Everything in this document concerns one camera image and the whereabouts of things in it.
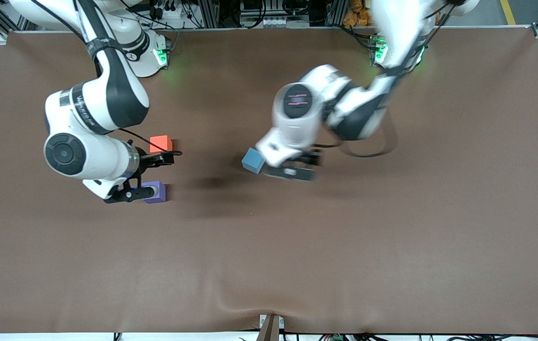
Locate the blue foam cube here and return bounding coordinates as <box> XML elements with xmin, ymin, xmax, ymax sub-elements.
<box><xmin>242</xmin><ymin>148</ymin><xmax>265</xmax><ymax>175</ymax></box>

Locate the silver metal bracket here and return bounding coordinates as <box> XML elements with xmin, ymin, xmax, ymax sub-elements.
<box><xmin>258</xmin><ymin>314</ymin><xmax>285</xmax><ymax>341</ymax></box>

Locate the brown table cover sheet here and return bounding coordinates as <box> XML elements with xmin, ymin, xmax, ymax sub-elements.
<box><xmin>0</xmin><ymin>26</ymin><xmax>538</xmax><ymax>334</ymax></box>

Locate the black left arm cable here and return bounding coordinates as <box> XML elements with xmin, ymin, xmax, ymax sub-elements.
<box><xmin>316</xmin><ymin>0</ymin><xmax>454</xmax><ymax>159</ymax></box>

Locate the orange foam cube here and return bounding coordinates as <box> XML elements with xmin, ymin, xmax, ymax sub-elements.
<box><xmin>149</xmin><ymin>135</ymin><xmax>174</xmax><ymax>153</ymax></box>

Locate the purple foam cube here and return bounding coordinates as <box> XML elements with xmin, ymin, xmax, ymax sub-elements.
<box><xmin>142</xmin><ymin>181</ymin><xmax>167</xmax><ymax>204</ymax></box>

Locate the white power strip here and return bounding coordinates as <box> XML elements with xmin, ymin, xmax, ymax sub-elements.
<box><xmin>153</xmin><ymin>0</ymin><xmax>194</xmax><ymax>22</ymax></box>

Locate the grey electrical unit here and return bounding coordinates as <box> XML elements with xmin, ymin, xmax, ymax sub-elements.
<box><xmin>239</xmin><ymin>0</ymin><xmax>293</xmax><ymax>28</ymax></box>

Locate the orange packets pile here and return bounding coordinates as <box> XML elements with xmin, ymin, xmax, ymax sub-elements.
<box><xmin>343</xmin><ymin>0</ymin><xmax>373</xmax><ymax>27</ymax></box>

